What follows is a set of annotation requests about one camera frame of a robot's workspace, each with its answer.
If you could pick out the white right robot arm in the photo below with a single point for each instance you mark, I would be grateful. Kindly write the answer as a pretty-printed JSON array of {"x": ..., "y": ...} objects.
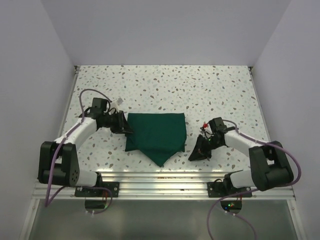
[{"x": 268, "y": 163}]

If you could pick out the dark green surgical cloth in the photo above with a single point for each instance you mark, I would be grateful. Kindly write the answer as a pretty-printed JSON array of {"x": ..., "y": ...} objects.
[{"x": 158, "y": 136}]

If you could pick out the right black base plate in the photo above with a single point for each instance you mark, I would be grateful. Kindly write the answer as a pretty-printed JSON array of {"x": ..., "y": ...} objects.
[{"x": 218, "y": 189}]

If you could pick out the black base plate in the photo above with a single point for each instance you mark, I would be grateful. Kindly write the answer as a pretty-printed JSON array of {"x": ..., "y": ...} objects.
[
  {"x": 109, "y": 188},
  {"x": 218, "y": 189}
]

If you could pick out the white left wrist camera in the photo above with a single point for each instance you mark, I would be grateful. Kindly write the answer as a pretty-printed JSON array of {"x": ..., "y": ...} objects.
[{"x": 116, "y": 103}]

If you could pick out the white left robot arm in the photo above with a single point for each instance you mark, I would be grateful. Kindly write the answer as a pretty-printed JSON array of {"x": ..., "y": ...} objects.
[{"x": 58, "y": 159}]

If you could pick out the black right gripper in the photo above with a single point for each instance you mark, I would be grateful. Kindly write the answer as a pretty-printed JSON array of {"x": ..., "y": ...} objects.
[{"x": 200, "y": 152}]

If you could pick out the aluminium rail frame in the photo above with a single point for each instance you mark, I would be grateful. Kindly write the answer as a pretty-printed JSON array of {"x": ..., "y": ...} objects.
[{"x": 173, "y": 199}]

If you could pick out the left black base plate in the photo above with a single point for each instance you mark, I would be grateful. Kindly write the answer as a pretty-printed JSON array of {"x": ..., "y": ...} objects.
[{"x": 109, "y": 188}]

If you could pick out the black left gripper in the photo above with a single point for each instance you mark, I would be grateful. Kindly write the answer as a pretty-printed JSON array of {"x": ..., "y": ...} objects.
[{"x": 122, "y": 126}]

